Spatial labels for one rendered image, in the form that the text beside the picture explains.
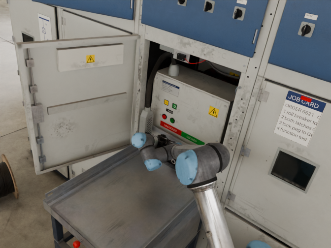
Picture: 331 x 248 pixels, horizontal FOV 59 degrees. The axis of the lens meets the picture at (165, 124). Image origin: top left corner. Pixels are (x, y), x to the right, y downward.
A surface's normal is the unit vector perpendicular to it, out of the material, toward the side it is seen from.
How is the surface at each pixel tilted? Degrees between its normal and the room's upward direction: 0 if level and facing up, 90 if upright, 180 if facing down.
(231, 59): 90
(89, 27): 90
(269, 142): 90
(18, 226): 0
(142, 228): 0
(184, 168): 86
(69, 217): 0
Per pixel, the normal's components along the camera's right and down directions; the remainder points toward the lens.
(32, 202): 0.11, -0.85
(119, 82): 0.59, 0.48
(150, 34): -0.61, 0.35
